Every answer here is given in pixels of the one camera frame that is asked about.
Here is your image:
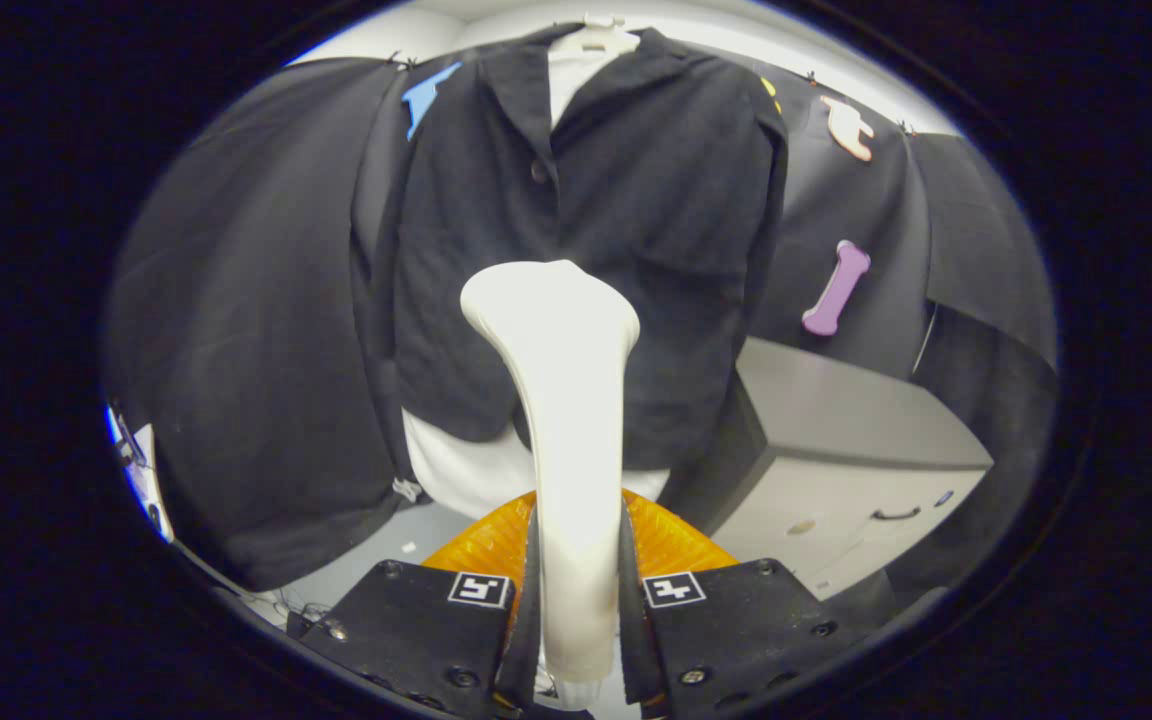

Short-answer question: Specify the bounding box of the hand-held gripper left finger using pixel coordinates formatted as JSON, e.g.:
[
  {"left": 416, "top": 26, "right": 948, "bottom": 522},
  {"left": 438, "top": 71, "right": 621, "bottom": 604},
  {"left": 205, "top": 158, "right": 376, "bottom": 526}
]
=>
[{"left": 286, "top": 490, "right": 542, "bottom": 716}]

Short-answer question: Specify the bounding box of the black backdrop cloth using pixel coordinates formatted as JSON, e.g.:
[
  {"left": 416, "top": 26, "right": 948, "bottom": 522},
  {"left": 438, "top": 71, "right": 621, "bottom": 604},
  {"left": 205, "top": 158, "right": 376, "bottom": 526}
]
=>
[{"left": 101, "top": 45, "right": 1059, "bottom": 601}]

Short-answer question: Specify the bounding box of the white shirt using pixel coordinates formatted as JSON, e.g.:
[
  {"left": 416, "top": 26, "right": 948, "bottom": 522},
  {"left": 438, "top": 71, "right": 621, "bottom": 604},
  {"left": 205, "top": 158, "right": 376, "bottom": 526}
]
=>
[{"left": 401, "top": 45, "right": 672, "bottom": 521}]

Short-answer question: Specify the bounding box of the white and blue device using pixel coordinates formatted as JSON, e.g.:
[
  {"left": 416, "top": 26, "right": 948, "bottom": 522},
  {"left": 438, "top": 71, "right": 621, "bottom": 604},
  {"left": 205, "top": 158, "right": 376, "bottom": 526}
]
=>
[{"left": 104, "top": 400, "right": 175, "bottom": 544}]

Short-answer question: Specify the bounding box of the cream mannequin neck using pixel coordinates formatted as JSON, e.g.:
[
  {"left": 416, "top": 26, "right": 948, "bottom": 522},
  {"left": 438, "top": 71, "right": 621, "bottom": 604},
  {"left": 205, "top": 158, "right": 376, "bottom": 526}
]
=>
[{"left": 551, "top": 12, "right": 642, "bottom": 56}]

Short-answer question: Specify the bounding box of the thin white wall cable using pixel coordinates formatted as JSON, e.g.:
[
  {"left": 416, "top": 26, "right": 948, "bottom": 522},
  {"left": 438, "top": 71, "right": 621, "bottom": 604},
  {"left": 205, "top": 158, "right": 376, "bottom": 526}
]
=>
[{"left": 911, "top": 303, "right": 940, "bottom": 376}]

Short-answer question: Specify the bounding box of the white garment steamer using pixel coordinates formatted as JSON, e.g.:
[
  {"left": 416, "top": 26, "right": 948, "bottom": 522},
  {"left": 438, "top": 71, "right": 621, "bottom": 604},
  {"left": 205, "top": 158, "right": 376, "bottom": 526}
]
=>
[{"left": 460, "top": 260, "right": 642, "bottom": 686}]

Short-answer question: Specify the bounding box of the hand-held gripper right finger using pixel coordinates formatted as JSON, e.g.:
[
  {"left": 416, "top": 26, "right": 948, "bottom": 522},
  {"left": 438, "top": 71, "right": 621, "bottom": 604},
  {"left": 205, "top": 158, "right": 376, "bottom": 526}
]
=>
[{"left": 621, "top": 490, "right": 862, "bottom": 716}]

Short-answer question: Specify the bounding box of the black suit jacket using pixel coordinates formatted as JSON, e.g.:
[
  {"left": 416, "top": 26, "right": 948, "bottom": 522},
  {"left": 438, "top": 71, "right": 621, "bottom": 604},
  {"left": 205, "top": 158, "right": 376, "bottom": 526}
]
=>
[{"left": 349, "top": 25, "right": 790, "bottom": 491}]

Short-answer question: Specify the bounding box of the grey cabinet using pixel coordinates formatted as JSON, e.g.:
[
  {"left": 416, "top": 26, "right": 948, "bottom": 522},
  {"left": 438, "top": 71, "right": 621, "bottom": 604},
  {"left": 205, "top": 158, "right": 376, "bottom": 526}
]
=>
[{"left": 658, "top": 337, "right": 994, "bottom": 601}]

